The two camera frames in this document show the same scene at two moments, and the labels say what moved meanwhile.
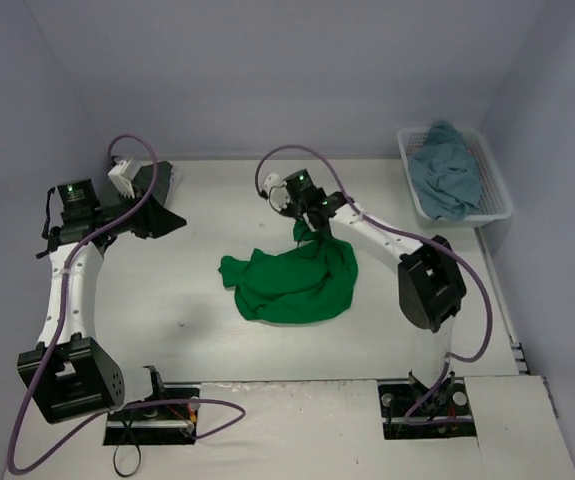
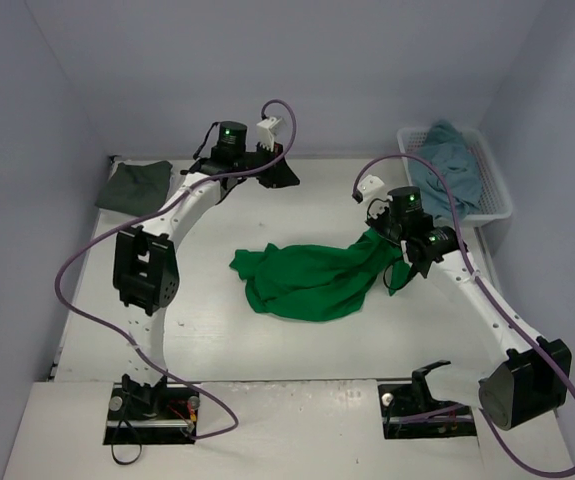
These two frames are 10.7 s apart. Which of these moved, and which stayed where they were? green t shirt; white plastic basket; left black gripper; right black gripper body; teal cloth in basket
Moved: left black gripper; right black gripper body; green t shirt
Stayed: white plastic basket; teal cloth in basket
